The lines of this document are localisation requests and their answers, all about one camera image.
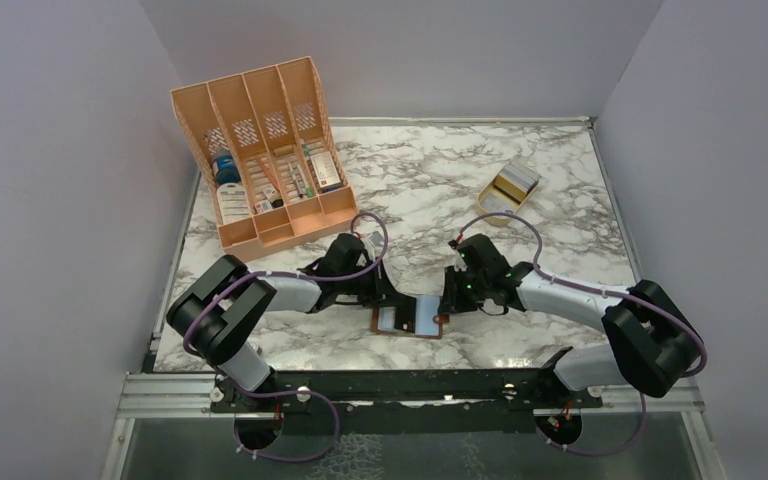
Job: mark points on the white label packet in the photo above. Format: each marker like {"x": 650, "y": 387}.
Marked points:
{"x": 233, "y": 202}

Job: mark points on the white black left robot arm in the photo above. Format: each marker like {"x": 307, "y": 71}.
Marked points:
{"x": 217, "y": 313}

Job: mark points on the orange plastic desk organizer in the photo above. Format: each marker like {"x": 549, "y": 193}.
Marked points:
{"x": 271, "y": 120}

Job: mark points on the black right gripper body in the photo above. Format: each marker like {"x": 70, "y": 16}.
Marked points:
{"x": 465, "y": 287}

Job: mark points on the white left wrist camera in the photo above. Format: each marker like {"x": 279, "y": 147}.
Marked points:
{"x": 376, "y": 245}

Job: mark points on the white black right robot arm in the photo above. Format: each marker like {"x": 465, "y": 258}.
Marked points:
{"x": 650, "y": 344}

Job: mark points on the blue round tape roll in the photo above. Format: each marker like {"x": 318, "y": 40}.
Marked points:
{"x": 224, "y": 169}

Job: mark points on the brown leather card holder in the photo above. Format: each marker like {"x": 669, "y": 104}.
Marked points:
{"x": 418, "y": 318}

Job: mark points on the white red card box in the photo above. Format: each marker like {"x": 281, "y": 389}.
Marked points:
{"x": 326, "y": 172}

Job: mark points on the beige oval card tray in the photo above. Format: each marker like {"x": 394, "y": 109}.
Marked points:
{"x": 501, "y": 195}

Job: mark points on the black metal mounting rail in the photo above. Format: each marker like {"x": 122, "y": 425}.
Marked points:
{"x": 402, "y": 401}

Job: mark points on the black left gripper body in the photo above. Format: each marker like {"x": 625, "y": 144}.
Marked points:
{"x": 368, "y": 286}

